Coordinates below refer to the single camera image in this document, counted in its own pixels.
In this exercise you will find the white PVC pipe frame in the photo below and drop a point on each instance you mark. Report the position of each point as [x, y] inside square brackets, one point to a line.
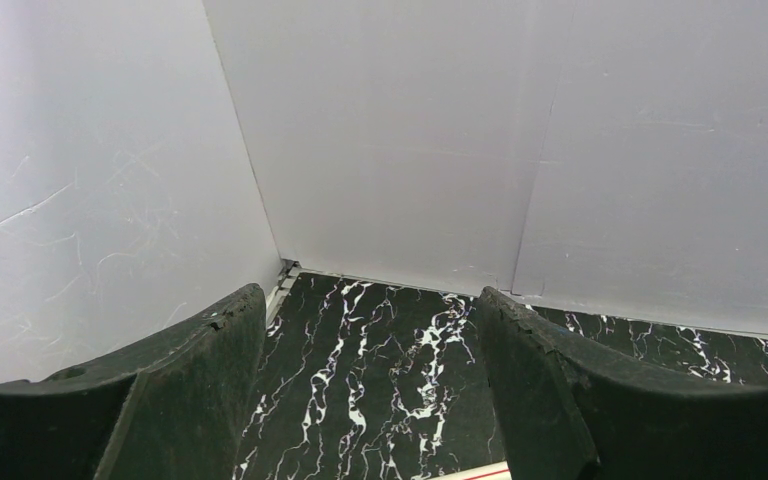
[496, 471]

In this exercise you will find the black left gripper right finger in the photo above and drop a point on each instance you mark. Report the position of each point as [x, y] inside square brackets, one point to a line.
[571, 408]

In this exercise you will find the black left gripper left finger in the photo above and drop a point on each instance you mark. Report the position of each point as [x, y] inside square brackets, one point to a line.
[172, 405]

